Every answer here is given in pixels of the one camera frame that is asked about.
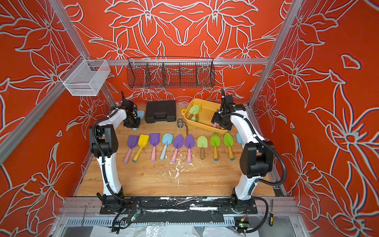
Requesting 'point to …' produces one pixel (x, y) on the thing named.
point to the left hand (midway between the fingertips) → (136, 124)
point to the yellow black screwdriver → (271, 218)
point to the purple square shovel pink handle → (154, 140)
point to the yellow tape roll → (183, 111)
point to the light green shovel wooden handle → (202, 142)
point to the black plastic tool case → (160, 110)
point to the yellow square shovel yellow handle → (143, 142)
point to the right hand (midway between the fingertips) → (217, 121)
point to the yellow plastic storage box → (207, 109)
